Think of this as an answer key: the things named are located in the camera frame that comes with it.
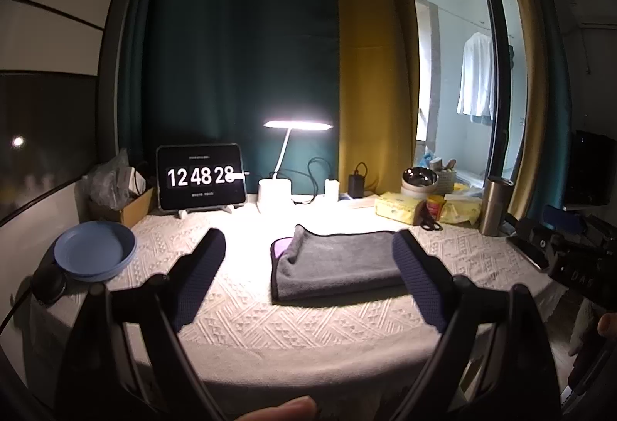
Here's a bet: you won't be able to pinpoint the purple and grey towel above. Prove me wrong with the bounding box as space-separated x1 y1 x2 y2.
270 225 404 304

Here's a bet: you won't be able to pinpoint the right hand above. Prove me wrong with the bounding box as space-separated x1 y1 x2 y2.
597 313 617 340

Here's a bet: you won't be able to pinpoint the left hand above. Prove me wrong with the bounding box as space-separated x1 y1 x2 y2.
238 396 318 421

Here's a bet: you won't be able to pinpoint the white tablet stand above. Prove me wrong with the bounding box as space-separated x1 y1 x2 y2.
176 205 236 219

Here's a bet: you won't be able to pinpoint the black scissors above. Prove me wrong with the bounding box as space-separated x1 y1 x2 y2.
420 210 442 231

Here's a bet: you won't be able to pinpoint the cardboard box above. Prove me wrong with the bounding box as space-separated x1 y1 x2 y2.
87 188 156 228

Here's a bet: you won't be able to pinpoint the yellow tissue pack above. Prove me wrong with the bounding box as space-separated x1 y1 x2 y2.
439 197 482 226
374 192 425 226

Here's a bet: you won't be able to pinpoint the steel tumbler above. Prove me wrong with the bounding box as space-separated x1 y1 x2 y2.
479 177 514 237

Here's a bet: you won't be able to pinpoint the blue plastic plate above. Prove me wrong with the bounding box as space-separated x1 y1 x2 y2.
53 221 137 282

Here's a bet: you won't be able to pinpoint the tablet showing clock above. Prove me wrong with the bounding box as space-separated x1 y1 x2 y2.
156 143 247 212

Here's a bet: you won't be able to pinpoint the steel bowl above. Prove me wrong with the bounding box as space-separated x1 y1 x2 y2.
401 166 438 200

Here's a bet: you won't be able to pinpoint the white desk lamp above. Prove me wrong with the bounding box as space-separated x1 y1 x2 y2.
256 118 332 214

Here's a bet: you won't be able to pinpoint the clear plastic bag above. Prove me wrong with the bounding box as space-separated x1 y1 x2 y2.
82 148 147 211

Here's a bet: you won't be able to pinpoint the white power strip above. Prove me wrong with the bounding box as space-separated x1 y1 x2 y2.
338 194 378 208

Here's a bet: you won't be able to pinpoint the black round object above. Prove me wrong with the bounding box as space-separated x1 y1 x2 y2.
30 263 67 307

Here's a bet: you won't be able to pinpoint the black power adapter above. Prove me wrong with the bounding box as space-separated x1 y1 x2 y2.
347 173 365 199

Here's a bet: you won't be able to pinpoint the white power adapter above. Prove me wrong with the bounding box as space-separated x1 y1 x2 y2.
324 179 340 203

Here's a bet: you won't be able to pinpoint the hanging white shirt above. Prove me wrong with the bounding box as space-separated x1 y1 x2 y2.
457 32 495 126

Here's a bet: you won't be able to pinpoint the dark green curtain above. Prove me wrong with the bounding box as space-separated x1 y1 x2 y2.
117 0 339 195

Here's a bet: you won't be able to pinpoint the yellow curtain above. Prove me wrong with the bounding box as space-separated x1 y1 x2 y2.
338 0 419 194

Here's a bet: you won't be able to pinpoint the black lamp cable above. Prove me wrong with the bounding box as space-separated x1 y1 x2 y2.
268 156 334 203

